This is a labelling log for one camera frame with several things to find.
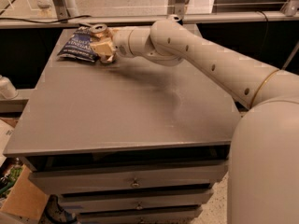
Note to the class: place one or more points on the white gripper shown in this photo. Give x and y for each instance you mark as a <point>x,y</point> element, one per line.
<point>121,43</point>

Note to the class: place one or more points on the orange soda can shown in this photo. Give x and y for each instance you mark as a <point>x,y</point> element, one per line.
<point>99,30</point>

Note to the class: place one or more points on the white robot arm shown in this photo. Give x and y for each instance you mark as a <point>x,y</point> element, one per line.
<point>263,178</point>

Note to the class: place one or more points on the blue chip bag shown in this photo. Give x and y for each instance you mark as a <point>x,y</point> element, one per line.
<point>79,46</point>

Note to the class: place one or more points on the blue Pepsi can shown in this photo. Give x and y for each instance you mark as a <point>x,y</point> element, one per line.
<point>174,17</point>

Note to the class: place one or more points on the grey drawer cabinet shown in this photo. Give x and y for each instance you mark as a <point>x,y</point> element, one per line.
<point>130,143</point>

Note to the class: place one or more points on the white cylindrical object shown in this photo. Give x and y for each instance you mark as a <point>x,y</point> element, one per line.
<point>7,89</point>

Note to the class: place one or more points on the cardboard box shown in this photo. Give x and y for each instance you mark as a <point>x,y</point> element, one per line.
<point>25,203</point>

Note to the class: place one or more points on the metal railing frame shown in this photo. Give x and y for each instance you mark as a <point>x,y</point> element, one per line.
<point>27,13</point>

